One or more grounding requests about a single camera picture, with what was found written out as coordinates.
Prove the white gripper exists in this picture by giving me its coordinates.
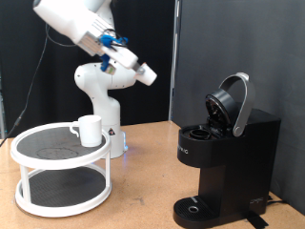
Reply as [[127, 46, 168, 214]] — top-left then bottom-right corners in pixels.
[[102, 46, 147, 76]]

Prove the white ceramic mug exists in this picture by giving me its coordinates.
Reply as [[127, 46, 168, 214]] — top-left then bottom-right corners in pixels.
[[69, 114, 103, 148]]

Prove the Keurig lid with silver handle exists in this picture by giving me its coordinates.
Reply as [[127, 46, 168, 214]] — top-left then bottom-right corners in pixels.
[[204, 72, 256, 138]]

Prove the black Keurig coffee machine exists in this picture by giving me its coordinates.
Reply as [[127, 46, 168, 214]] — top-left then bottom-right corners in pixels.
[[173, 72, 282, 229]]

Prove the white two-tier turntable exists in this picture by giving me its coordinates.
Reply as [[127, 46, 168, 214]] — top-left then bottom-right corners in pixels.
[[10, 121, 112, 219]]

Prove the black tape strip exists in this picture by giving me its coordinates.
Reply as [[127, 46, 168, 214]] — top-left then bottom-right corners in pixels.
[[244, 210, 270, 229]]

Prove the silver vertical frame pole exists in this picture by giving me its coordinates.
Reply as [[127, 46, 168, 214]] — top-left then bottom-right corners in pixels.
[[169, 0, 181, 122]]

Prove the blue mounted wrist camera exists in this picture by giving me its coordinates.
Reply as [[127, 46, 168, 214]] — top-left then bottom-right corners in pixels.
[[100, 53, 117, 76]]

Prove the blue cable clamp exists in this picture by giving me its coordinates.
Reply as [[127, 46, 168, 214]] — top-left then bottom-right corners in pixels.
[[99, 33, 130, 49]]

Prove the thin black gripper wire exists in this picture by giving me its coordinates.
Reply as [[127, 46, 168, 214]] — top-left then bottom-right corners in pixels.
[[102, 28, 129, 49]]

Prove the black camera cable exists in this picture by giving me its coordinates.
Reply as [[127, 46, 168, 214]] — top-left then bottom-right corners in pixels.
[[0, 23, 78, 148]]

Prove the grey vertical edge post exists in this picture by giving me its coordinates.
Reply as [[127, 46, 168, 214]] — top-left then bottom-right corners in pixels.
[[0, 71, 6, 138]]

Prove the black power cord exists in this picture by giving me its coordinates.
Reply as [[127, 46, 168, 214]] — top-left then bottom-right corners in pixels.
[[266, 194, 289, 205]]

